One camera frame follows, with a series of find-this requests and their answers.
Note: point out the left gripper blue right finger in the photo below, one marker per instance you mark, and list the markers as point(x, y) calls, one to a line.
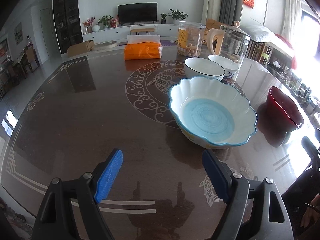
point(254, 209)

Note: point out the red flowers vase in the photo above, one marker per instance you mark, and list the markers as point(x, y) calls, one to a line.
point(88, 24)

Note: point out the tray of cosmetic bottles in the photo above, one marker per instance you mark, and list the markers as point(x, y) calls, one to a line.
point(297, 88)

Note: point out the small wooden stool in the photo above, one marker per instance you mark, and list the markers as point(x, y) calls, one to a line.
point(142, 31)

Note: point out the blue white scalloped bowl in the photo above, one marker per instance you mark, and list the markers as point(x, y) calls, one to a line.
point(212, 114)

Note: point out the orange tissue pack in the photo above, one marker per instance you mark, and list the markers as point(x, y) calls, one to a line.
point(141, 47)

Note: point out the white tv cabinet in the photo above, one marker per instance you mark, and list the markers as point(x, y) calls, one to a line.
point(119, 34)

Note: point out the green potted plant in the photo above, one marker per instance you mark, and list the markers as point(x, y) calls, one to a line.
point(106, 21)
point(177, 16)

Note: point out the orange lounge chair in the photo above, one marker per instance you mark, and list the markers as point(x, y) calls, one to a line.
point(210, 24)

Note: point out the cardboard box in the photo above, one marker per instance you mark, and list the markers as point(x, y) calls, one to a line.
point(80, 48)

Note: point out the red flower plate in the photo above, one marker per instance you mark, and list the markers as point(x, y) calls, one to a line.
point(283, 111)

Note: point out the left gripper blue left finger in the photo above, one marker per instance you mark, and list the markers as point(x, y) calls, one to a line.
point(55, 218)

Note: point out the white bowl blue flowers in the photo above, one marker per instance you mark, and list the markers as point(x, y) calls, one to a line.
point(230, 67)

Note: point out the green potted plant right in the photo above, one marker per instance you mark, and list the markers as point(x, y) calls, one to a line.
point(177, 16)

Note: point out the small dark potted plant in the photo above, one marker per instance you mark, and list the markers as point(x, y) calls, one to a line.
point(163, 18)

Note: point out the wooden crib with bedding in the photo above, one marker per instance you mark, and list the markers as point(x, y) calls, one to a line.
point(267, 47)

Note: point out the round floor cushion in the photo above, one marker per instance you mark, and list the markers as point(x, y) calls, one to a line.
point(105, 46)

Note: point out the green potted plant left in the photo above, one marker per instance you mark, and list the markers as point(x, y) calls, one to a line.
point(106, 21)

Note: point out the glass kettle cream handle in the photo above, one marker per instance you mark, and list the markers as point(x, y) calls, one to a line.
point(229, 41)

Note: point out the grey curtain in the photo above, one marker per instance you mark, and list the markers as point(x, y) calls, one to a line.
point(230, 11)

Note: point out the white bowl black rim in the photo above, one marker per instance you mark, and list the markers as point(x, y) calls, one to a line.
point(196, 66)

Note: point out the black display cabinet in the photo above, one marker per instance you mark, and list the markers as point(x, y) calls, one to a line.
point(67, 23)

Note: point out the white sheer curtain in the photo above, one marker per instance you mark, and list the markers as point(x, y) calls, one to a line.
point(292, 15)

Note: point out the white standing air conditioner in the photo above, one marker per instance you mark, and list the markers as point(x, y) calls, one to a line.
point(211, 10)

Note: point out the black flat television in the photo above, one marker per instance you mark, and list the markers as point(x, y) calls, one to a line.
point(137, 13)

